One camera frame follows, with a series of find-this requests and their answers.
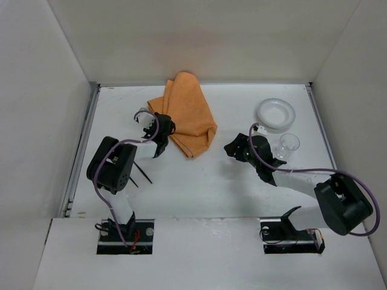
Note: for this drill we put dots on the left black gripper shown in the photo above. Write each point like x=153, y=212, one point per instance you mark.
x=165, y=127

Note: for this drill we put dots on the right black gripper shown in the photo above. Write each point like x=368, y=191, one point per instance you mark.
x=239, y=149

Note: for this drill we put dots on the orange cloth placemat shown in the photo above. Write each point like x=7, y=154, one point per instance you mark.
x=184, y=101

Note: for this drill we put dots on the black plastic knife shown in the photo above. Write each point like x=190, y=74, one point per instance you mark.
x=143, y=172

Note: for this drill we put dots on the clear plastic cup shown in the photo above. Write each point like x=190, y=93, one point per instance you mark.
x=288, y=144

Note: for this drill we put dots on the white round plate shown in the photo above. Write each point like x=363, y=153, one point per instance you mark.
x=276, y=113

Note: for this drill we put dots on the black plastic fork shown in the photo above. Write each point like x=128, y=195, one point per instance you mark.
x=133, y=182

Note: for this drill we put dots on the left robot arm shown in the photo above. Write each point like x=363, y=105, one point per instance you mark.
x=110, y=168

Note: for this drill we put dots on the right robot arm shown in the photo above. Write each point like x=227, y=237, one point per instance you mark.
x=344, y=201

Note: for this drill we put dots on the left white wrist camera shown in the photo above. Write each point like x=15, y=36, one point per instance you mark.
x=144, y=117

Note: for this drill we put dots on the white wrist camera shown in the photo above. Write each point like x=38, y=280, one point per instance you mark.
x=259, y=130
x=144, y=117

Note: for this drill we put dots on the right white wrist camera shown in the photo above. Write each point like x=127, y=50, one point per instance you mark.
x=259, y=130

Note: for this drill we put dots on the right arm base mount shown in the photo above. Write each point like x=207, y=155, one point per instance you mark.
x=280, y=237

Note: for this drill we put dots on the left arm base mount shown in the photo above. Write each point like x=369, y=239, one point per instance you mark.
x=138, y=240

